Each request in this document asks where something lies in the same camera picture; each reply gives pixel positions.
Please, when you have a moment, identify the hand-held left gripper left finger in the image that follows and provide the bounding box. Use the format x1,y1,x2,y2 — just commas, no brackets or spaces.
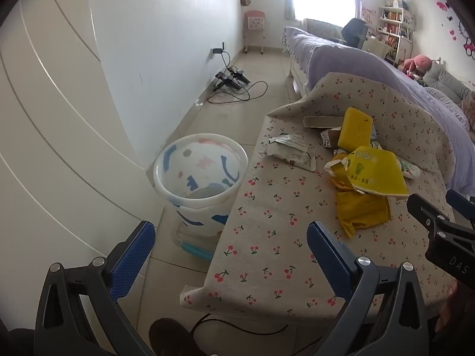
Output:
34,220,156,356

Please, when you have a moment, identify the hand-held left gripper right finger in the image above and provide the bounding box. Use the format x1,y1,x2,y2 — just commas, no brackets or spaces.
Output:
306,220,435,356

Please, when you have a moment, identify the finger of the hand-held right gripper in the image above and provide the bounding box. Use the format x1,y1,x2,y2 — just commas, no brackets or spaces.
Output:
406,193,475,279
446,189,475,227

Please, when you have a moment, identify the white green-label yogurt bottle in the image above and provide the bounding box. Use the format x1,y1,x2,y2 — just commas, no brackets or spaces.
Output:
397,157,421,181

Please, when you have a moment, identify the white printed plastic bin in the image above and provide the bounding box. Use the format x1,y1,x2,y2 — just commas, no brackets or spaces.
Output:
153,133,249,239

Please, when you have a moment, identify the crumpled yellow wrapper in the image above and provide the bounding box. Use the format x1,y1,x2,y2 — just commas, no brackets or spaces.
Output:
336,189,391,239

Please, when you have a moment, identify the teal plastic item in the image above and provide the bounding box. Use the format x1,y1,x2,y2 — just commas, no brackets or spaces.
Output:
180,241,214,262

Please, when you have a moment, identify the cherry print tablecloth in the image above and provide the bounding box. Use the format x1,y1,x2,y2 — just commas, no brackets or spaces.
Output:
180,71,458,314

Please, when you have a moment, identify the yellow snack bag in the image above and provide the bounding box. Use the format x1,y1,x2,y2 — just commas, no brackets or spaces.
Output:
324,146,409,197

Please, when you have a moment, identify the silver foil wrapper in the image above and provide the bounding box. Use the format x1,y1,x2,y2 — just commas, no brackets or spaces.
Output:
267,133,317,172

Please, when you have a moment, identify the grey plush pillow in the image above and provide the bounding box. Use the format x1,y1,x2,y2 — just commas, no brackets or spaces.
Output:
421,61,475,102

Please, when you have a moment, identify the flat yellow packet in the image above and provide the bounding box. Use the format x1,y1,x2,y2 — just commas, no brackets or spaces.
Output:
337,107,373,150

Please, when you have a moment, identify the torn blue cardboard carton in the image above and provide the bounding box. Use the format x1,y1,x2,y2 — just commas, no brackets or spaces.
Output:
303,115,346,130

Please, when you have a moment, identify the white wardrobe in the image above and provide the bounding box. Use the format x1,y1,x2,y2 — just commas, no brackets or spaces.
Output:
0,0,154,342

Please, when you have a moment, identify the pink plush toy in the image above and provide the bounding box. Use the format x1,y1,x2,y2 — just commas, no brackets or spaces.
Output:
403,54,433,78

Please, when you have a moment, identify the white bookshelf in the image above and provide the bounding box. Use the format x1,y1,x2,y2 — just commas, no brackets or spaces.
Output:
376,5,416,63

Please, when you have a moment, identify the black charger device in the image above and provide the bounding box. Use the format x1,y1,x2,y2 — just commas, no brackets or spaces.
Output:
228,66,251,84
214,71,242,90

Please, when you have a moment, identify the grey padded headboard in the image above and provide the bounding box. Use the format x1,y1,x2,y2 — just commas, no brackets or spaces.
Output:
302,18,344,41

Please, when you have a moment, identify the pink chair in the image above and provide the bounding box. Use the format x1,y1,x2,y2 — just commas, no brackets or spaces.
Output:
243,10,266,54

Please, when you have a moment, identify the thin black cable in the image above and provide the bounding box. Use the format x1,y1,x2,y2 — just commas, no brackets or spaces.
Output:
189,313,335,356

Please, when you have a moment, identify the large pink bow wall sticker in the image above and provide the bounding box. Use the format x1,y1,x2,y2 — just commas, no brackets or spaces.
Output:
449,18,475,60

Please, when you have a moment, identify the black power cable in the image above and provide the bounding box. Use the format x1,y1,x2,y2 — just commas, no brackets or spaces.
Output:
207,52,268,104

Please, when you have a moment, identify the white bed frame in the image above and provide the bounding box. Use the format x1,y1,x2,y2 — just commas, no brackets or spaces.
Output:
287,55,308,94

